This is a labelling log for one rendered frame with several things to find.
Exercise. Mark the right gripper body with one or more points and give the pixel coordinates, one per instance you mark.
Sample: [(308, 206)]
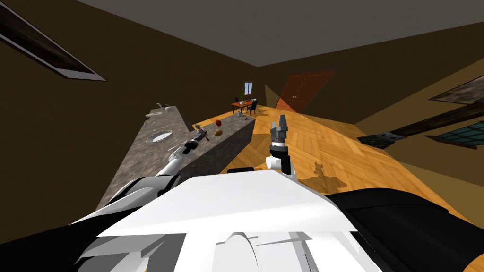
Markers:
[(279, 135)]

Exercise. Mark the dark teal paned window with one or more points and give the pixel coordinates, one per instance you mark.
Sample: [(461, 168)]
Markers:
[(463, 135)]

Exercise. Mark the dark framed wall picture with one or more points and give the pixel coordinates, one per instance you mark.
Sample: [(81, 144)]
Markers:
[(41, 47)]

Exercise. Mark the black chair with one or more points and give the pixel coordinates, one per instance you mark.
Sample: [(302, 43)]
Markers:
[(252, 107)]

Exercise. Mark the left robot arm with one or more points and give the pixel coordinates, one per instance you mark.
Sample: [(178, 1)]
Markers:
[(172, 163)]

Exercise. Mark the grey framed wall picture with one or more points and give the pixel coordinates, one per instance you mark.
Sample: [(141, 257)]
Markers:
[(463, 92)]

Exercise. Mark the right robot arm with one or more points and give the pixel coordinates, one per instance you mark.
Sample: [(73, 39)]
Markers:
[(401, 226)]

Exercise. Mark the brown potato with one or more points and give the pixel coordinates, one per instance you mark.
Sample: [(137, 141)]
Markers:
[(218, 133)]

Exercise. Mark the reddish brown double door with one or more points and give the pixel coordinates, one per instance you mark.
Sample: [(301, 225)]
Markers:
[(302, 90)]

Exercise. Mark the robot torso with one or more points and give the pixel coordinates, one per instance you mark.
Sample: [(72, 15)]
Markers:
[(234, 204)]

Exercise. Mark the brown wooden table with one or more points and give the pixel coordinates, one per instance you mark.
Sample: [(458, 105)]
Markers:
[(242, 103)]

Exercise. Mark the white round plate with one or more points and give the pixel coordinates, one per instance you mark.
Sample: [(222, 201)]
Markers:
[(159, 136)]

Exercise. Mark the grey sink faucet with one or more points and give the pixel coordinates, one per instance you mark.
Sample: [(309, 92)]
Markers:
[(163, 105)]

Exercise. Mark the small bright window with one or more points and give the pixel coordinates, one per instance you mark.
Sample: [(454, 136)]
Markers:
[(248, 88)]

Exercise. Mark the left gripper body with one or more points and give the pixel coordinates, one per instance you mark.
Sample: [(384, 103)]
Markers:
[(200, 135)]

